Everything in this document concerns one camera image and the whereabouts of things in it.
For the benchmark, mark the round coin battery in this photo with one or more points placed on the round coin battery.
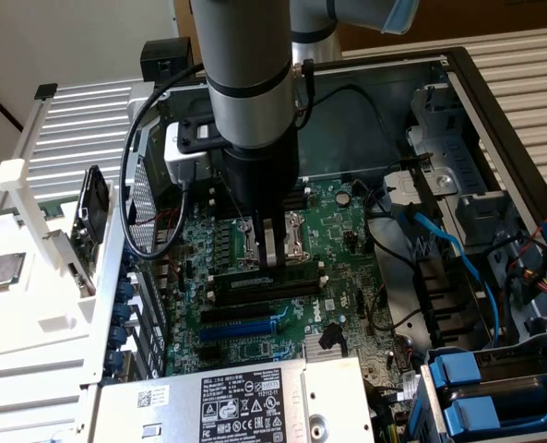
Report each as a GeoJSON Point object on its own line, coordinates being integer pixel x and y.
{"type": "Point", "coordinates": [344, 198]}

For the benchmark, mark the long black expansion slot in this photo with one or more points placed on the long black expansion slot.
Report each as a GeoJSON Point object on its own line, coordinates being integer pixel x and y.
{"type": "Point", "coordinates": [236, 314]}

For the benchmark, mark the short black expansion slot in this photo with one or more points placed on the short black expansion slot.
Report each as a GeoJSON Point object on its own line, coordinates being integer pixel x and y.
{"type": "Point", "coordinates": [208, 353]}

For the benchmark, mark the silver chipset heatsink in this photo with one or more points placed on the silver chipset heatsink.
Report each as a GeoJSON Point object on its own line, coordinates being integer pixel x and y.
{"type": "Point", "coordinates": [335, 359]}

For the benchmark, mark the blue expansion slot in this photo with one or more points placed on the blue expansion slot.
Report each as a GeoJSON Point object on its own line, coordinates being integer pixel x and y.
{"type": "Point", "coordinates": [236, 330]}

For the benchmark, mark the green RAM stick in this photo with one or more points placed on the green RAM stick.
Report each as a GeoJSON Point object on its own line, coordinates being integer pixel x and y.
{"type": "Point", "coordinates": [54, 210]}

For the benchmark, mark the grey plastic bracket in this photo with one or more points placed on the grey plastic bracket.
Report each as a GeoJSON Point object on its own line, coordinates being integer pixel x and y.
{"type": "Point", "coordinates": [480, 212]}

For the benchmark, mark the black plastic box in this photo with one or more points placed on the black plastic box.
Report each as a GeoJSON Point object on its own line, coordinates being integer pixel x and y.
{"type": "Point", "coordinates": [167, 60]}

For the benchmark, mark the grey power supply unit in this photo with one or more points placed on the grey power supply unit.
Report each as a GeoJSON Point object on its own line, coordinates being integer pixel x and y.
{"type": "Point", "coordinates": [171, 415]}

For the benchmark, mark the black graphics card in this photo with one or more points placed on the black graphics card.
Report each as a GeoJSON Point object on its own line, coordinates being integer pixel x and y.
{"type": "Point", "coordinates": [95, 203]}

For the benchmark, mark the black RAM slot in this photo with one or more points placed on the black RAM slot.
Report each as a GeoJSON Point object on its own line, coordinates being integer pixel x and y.
{"type": "Point", "coordinates": [241, 288]}
{"type": "Point", "coordinates": [241, 299]}

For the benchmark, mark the power supply rating label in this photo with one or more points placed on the power supply rating label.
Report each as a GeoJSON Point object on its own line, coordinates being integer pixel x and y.
{"type": "Point", "coordinates": [241, 406]}

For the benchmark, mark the open PC case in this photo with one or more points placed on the open PC case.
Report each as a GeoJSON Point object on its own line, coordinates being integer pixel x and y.
{"type": "Point", "coordinates": [347, 129]}

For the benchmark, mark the white parts rack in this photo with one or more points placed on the white parts rack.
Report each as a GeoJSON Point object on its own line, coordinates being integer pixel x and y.
{"type": "Point", "coordinates": [47, 323]}

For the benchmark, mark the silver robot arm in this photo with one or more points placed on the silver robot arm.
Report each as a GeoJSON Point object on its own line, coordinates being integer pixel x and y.
{"type": "Point", "coordinates": [245, 69]}

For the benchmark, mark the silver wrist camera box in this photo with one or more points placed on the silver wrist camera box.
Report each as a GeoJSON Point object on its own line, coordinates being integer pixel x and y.
{"type": "Point", "coordinates": [181, 159]}

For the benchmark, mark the grey metal disk bay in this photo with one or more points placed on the grey metal disk bay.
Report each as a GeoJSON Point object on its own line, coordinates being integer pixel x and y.
{"type": "Point", "coordinates": [453, 157]}

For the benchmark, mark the silver CPU chip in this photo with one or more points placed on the silver CPU chip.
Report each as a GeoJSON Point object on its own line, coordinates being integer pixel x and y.
{"type": "Point", "coordinates": [3, 271]}

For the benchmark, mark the black rail end cap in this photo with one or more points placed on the black rail end cap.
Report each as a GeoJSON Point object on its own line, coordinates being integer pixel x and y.
{"type": "Point", "coordinates": [45, 91]}

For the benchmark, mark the black plastic fan shroud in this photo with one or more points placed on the black plastic fan shroud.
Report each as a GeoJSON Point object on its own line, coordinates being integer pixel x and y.
{"type": "Point", "coordinates": [443, 295]}

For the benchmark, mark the white QR code sticker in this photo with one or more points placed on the white QR code sticker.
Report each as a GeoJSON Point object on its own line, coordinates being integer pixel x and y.
{"type": "Point", "coordinates": [153, 398]}

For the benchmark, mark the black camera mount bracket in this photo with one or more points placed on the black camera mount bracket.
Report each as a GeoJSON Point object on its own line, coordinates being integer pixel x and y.
{"type": "Point", "coordinates": [192, 140]}

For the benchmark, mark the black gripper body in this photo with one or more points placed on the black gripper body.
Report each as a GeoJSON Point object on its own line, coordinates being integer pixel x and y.
{"type": "Point", "coordinates": [261, 175]}

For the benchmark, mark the green motherboard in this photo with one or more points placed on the green motherboard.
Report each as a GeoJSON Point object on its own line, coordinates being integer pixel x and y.
{"type": "Point", "coordinates": [328, 240]}

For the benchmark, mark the silver CPU socket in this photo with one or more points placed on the silver CPU socket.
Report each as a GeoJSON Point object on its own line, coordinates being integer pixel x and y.
{"type": "Point", "coordinates": [297, 235]}

